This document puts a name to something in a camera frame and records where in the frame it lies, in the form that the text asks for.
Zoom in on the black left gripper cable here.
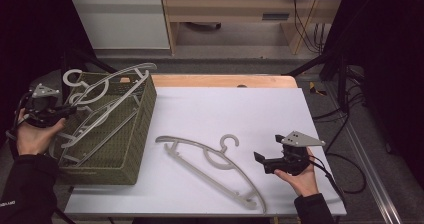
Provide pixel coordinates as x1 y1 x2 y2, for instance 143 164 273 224
4 92 34 160

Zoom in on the aluminium floor rail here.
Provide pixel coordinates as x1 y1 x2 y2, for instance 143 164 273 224
324 80 405 224

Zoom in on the black floor cable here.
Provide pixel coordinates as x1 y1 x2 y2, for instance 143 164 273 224
324 93 368 196

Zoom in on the grey plastic clothes hanger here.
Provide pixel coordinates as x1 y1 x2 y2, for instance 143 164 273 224
49 78 141 168
154 133 268 215
62 62 158 135

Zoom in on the black cable bundle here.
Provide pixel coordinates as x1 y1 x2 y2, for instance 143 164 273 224
289 0 329 55

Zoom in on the person's right hand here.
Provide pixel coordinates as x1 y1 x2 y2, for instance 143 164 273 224
273 148 319 198

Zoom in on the black metal stand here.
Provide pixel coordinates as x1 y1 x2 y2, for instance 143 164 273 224
59 45 118 100
284 43 355 114

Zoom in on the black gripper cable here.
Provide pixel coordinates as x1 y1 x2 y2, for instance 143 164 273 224
309 158 348 207
4 92 34 160

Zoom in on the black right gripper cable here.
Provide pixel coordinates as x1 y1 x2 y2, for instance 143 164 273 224
309 158 348 207

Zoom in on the white cabinet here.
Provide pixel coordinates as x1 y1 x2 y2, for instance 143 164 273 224
64 0 172 51

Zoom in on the white table sheet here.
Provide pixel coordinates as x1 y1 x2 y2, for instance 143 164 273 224
63 86 348 218

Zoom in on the yellow tape piece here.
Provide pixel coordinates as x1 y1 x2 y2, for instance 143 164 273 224
308 81 328 97

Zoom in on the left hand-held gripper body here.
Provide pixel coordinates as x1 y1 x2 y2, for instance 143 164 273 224
23 83 61 129

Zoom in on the black curtain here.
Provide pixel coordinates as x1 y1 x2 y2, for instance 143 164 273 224
0 0 96 98
328 0 424 188

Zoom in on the person's left hand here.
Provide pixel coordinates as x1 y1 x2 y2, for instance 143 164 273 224
15 108 66 157

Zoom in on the green woven basket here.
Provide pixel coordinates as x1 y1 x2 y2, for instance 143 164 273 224
49 71 158 186

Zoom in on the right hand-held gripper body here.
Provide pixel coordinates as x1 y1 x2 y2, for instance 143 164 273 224
263 130 326 176

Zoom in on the light wooden desk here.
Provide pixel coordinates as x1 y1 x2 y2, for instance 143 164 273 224
159 0 348 56

